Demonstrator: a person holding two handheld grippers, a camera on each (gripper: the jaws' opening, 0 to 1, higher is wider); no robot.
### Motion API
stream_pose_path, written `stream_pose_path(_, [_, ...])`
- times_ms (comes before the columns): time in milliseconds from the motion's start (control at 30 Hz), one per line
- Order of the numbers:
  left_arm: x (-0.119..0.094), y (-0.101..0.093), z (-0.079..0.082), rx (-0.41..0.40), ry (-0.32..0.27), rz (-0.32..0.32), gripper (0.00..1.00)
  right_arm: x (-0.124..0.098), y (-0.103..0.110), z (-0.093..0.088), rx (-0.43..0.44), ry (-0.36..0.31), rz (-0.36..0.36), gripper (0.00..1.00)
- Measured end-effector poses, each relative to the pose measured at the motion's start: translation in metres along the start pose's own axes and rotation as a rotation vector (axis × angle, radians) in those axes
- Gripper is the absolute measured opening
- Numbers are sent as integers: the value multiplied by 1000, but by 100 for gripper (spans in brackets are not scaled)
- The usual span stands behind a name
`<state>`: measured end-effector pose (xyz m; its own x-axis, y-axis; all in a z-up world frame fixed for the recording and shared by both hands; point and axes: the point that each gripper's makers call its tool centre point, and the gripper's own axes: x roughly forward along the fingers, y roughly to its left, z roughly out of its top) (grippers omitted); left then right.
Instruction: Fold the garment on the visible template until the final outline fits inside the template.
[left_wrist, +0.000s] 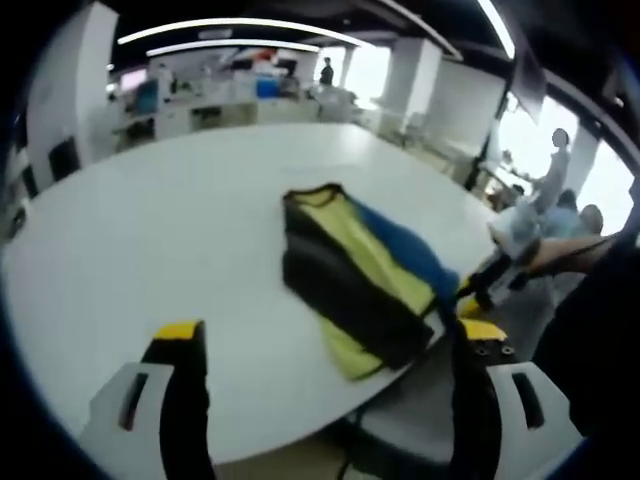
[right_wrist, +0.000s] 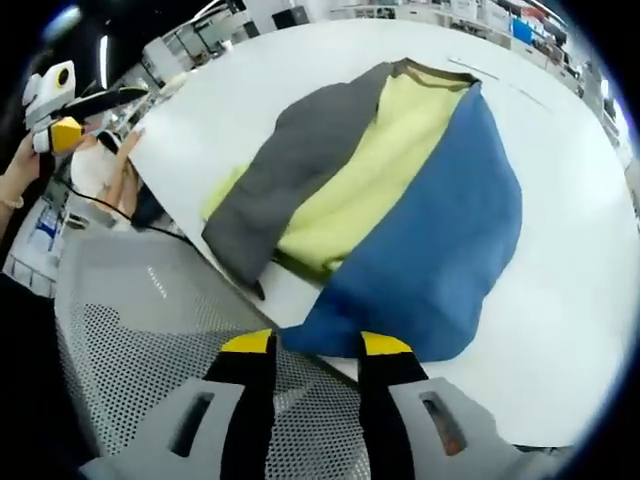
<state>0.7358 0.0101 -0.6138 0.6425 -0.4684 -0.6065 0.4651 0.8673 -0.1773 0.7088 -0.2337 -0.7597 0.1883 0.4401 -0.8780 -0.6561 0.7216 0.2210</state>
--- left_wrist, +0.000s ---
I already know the white shelf unit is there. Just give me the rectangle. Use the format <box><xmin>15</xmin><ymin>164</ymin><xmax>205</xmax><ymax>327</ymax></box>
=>
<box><xmin>113</xmin><ymin>74</ymin><xmax>321</xmax><ymax>147</ymax></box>

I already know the pink lit screen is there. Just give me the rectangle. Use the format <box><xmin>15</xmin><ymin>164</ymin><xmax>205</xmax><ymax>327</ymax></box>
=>
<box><xmin>121</xmin><ymin>69</ymin><xmax>149</xmax><ymax>92</ymax></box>

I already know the teal bin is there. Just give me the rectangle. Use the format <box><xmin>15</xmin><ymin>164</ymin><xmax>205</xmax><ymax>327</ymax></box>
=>
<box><xmin>134</xmin><ymin>81</ymin><xmax>159</xmax><ymax>114</ymax></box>

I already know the grey mesh office chair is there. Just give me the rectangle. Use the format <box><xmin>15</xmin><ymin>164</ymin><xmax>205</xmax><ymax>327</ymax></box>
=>
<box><xmin>339</xmin><ymin>279</ymin><xmax>557</xmax><ymax>480</ymax></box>

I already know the yellow garment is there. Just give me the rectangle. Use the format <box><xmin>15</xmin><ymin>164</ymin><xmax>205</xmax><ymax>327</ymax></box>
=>
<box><xmin>281</xmin><ymin>182</ymin><xmax>462</xmax><ymax>382</ymax></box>

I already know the long curved ceiling light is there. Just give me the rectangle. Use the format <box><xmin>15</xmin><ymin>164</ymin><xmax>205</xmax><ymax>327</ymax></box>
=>
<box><xmin>116</xmin><ymin>16</ymin><xmax>377</xmax><ymax>49</ymax></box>

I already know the person's black clothing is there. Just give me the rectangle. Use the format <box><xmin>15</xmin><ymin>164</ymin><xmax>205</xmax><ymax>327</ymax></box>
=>
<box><xmin>532</xmin><ymin>232</ymin><xmax>640</xmax><ymax>437</ymax></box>

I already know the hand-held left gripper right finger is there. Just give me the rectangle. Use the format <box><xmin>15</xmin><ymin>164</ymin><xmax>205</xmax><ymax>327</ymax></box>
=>
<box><xmin>449</xmin><ymin>317</ymin><xmax>586</xmax><ymax>480</ymax></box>

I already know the pale blue cloth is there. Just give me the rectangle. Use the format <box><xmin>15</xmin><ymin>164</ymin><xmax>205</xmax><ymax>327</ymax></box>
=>
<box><xmin>546</xmin><ymin>191</ymin><xmax>606</xmax><ymax>239</ymax></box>

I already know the straight ceiling light strip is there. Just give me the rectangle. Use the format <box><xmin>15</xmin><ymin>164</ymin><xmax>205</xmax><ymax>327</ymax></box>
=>
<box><xmin>477</xmin><ymin>0</ymin><xmax>518</xmax><ymax>61</ymax></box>

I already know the grey hanging panel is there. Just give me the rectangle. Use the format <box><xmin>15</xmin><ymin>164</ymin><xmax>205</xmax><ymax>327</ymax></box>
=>
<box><xmin>508</xmin><ymin>48</ymin><xmax>547</xmax><ymax>122</ymax></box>

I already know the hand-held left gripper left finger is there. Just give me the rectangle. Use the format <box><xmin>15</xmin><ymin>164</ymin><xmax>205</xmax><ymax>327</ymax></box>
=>
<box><xmin>74</xmin><ymin>319</ymin><xmax>214</xmax><ymax>480</ymax></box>

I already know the black cable under table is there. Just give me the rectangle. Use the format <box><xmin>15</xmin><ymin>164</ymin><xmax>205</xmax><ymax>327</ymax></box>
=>
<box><xmin>336</xmin><ymin>434</ymin><xmax>364</xmax><ymax>480</ymax></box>

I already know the small black chair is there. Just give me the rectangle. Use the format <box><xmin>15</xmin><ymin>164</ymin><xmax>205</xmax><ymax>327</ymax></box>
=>
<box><xmin>19</xmin><ymin>164</ymin><xmax>39</xmax><ymax>199</ymax></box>

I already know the short curved ceiling light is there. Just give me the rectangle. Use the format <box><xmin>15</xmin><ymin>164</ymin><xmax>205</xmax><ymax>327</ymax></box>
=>
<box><xmin>145</xmin><ymin>38</ymin><xmax>322</xmax><ymax>58</ymax></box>

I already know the large black chair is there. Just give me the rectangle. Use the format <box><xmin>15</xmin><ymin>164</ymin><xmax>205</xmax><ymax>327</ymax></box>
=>
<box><xmin>47</xmin><ymin>138</ymin><xmax>81</xmax><ymax>182</ymax></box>

